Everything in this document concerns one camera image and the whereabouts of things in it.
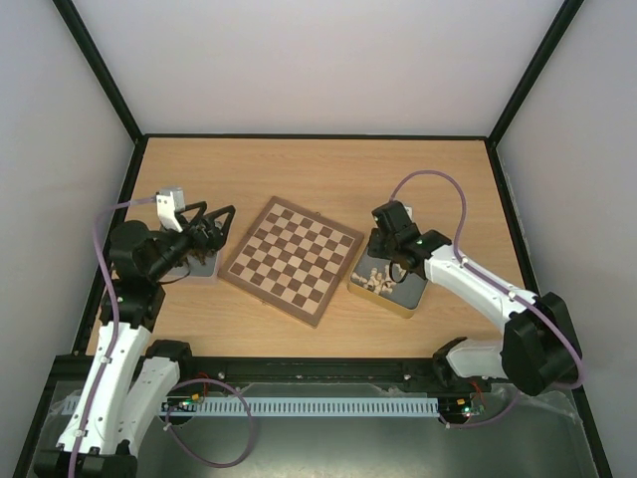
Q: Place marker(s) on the dark brown chess pieces pile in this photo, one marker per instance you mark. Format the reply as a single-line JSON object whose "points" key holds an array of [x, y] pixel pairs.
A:
{"points": [[199, 256]]}

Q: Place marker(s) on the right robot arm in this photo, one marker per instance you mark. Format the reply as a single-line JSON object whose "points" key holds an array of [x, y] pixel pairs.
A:
{"points": [[533, 354]]}

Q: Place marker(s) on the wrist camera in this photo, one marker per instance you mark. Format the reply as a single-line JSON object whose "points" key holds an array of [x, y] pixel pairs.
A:
{"points": [[169, 202], [407, 209]]}

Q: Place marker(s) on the pink tin tray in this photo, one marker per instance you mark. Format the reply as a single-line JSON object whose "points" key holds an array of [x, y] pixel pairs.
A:
{"points": [[194, 271]]}

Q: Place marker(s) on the wooden chess board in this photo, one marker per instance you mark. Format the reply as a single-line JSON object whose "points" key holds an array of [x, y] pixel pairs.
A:
{"points": [[292, 259]]}

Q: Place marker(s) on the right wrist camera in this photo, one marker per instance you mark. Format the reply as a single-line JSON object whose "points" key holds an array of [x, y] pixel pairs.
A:
{"points": [[407, 209]]}

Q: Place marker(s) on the gold tin tray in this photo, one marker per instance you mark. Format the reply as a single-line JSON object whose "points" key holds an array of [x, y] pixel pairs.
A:
{"points": [[406, 296]]}

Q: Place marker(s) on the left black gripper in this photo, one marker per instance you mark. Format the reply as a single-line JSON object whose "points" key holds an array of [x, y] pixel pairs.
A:
{"points": [[215, 239]]}

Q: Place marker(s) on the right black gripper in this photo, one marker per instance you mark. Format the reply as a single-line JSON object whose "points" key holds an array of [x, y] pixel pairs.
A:
{"points": [[379, 247]]}

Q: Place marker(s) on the light blue cable duct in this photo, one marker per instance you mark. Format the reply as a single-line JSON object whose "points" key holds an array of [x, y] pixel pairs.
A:
{"points": [[313, 407]]}

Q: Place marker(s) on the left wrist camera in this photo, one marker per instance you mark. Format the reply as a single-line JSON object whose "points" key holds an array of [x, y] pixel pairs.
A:
{"points": [[169, 202]]}

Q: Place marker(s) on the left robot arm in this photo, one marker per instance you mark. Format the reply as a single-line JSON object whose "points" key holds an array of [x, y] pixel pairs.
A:
{"points": [[130, 374]]}

